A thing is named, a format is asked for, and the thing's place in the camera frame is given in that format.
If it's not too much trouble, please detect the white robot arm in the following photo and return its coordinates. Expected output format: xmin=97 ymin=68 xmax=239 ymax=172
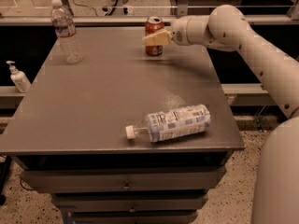
xmin=142 ymin=5 xmax=299 ymax=224

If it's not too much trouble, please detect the black cable on floor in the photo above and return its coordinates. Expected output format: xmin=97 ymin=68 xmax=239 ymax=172
xmin=65 ymin=0 xmax=99 ymax=17

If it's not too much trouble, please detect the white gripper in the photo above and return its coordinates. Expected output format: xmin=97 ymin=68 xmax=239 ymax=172
xmin=142 ymin=16 xmax=193 ymax=46

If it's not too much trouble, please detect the grey metal railing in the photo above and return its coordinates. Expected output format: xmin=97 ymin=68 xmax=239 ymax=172
xmin=0 ymin=0 xmax=298 ymax=26

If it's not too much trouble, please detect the clear water bottle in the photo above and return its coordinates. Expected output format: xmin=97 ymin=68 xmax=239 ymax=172
xmin=50 ymin=0 xmax=83 ymax=64

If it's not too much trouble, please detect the blue label plastic bottle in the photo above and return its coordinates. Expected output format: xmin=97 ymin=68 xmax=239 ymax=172
xmin=125 ymin=105 xmax=211 ymax=143

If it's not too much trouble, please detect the grey drawer cabinet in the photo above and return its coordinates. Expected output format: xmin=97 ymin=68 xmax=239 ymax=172
xmin=1 ymin=27 xmax=243 ymax=224

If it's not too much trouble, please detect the red coke can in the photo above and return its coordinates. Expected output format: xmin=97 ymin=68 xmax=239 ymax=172
xmin=144 ymin=16 xmax=164 ymax=57

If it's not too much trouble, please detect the white pump dispenser bottle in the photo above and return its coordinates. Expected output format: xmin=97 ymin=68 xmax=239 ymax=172
xmin=7 ymin=61 xmax=31 ymax=93

